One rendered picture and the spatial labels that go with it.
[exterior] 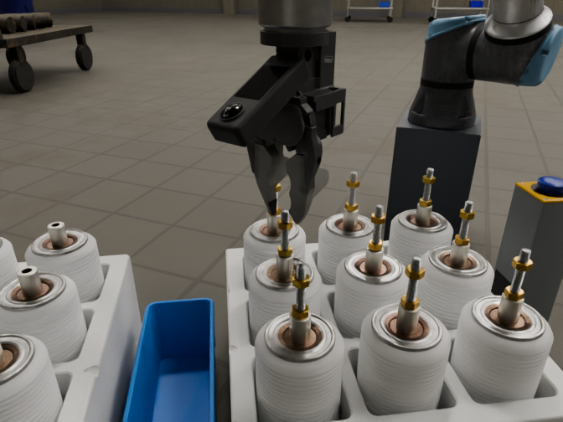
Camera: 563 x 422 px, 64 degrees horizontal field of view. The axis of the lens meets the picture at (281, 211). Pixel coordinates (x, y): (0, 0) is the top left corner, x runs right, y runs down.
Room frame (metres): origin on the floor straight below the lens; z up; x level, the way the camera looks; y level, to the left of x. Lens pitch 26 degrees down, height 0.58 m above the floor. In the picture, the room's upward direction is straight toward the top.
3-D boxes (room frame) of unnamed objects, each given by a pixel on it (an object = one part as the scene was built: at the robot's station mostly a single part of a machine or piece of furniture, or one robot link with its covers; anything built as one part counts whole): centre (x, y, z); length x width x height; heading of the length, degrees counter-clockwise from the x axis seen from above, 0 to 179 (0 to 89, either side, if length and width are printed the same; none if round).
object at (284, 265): (0.49, 0.00, 0.26); 0.02 x 0.02 x 0.03
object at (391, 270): (0.51, -0.12, 0.25); 0.08 x 0.08 x 0.01
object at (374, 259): (0.51, -0.12, 0.26); 0.02 x 0.02 x 0.03
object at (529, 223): (0.62, -0.40, 0.16); 0.07 x 0.07 x 0.31; 7
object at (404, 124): (1.06, -0.38, 0.15); 0.18 x 0.18 x 0.30; 68
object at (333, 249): (0.62, -0.11, 0.16); 0.10 x 0.10 x 0.18
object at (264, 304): (0.49, 0.00, 0.16); 0.10 x 0.10 x 0.18
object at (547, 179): (0.62, -0.40, 0.32); 0.04 x 0.04 x 0.02
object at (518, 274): (0.40, -0.25, 0.30); 0.01 x 0.01 x 0.08
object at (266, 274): (0.49, 0.00, 0.25); 0.08 x 0.08 x 0.01
